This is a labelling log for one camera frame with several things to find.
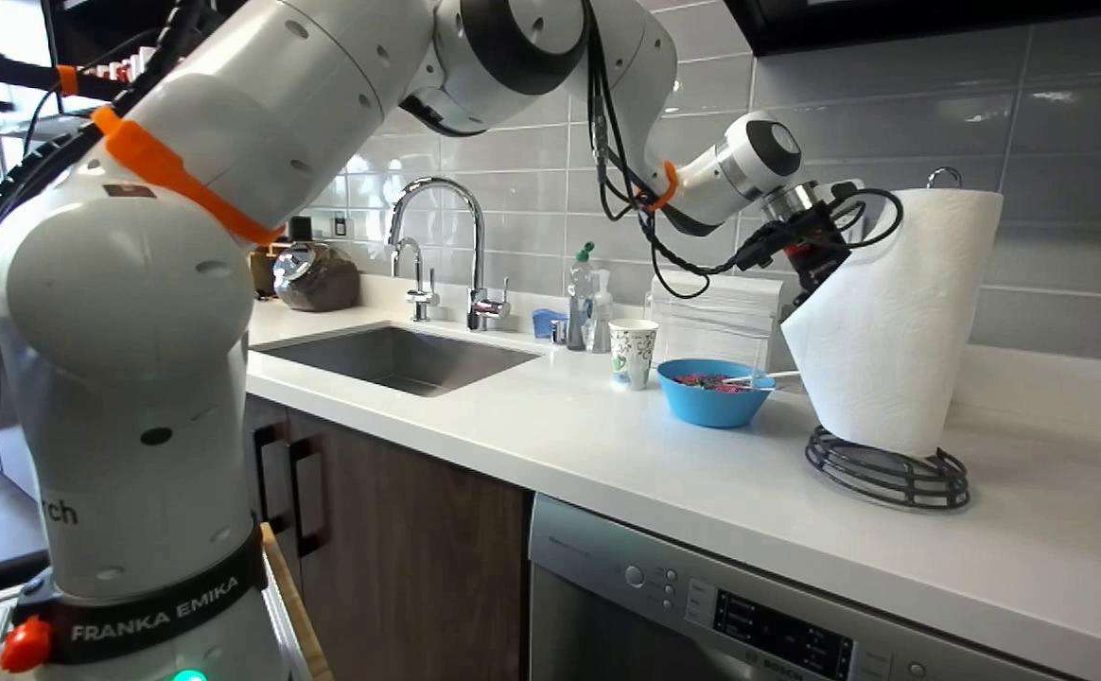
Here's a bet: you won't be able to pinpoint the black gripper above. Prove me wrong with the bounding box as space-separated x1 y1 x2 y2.
735 184 877 306

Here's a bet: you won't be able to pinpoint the white paper towel roll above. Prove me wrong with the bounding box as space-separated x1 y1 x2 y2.
826 184 1007 461

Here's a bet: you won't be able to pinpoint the white napkin stack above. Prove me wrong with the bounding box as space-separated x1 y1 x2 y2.
644 263 793 374

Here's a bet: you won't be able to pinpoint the white plastic spoon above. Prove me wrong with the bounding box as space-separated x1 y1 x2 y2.
713 364 807 393

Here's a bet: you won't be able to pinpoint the colourful beads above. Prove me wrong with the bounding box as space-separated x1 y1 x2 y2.
674 365 756 397

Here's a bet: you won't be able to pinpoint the blue plastic bowl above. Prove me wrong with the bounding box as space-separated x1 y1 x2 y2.
650 355 779 434

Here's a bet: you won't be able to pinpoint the printed paper cup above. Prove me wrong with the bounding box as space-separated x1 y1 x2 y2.
605 315 663 393

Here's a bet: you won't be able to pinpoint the dish soap bottle green cap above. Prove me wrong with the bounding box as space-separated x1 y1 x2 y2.
565 238 618 355

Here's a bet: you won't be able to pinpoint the blue sponge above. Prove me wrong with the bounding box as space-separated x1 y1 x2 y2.
529 306 573 343

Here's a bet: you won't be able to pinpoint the dark range hood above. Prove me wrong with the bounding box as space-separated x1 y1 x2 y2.
727 0 1101 62

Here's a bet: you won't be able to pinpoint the tall chrome faucet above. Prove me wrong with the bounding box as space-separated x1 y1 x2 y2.
380 173 517 336

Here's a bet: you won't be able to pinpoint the stainless steel dishwasher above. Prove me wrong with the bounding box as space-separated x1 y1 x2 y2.
523 490 1072 681

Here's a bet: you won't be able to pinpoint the small chrome faucet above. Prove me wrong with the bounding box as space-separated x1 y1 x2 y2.
387 236 444 325

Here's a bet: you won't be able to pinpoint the stainless steel sink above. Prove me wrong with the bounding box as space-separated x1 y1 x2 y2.
251 323 546 402

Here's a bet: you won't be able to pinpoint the brown wooden cabinet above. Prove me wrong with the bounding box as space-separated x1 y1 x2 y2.
242 393 533 681

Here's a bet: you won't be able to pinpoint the dark round pot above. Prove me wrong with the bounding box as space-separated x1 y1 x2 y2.
268 238 367 319

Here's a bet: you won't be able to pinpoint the black wire towel holder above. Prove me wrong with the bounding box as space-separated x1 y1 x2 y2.
802 161 973 514

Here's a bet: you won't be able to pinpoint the black cabinet handle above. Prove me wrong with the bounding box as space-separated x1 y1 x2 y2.
286 432 338 558
251 418 293 532

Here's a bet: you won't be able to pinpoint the light wooden frame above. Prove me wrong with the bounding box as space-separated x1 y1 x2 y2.
252 518 338 681

